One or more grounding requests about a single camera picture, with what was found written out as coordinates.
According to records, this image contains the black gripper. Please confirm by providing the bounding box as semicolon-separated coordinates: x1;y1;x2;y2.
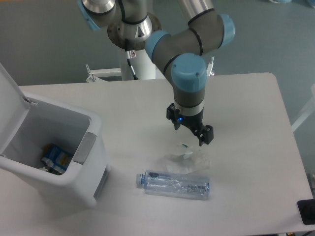
166;103;214;147

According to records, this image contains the clear plastic wrapper trash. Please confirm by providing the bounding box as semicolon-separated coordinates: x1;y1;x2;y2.
163;143;211;174

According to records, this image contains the clear plastic water bottle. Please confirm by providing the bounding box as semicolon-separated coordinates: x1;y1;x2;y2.
135;170;210;200

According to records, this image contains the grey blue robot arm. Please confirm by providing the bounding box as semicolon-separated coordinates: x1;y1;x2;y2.
77;0;235;145

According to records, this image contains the white trash can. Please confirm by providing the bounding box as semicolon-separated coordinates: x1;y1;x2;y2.
0;68;110;207

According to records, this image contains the blue snack package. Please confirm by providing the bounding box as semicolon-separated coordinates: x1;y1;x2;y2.
39;144;73;175

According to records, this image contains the black object at table edge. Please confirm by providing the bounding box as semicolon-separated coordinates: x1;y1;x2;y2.
297;199;315;225

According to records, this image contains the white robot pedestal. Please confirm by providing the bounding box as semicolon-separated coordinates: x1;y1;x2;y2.
85;12;168;83

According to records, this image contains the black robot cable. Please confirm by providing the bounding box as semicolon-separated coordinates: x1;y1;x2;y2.
124;38;139;81

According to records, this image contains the white table leg frame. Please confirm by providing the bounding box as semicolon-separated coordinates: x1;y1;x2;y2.
291;84;315;132

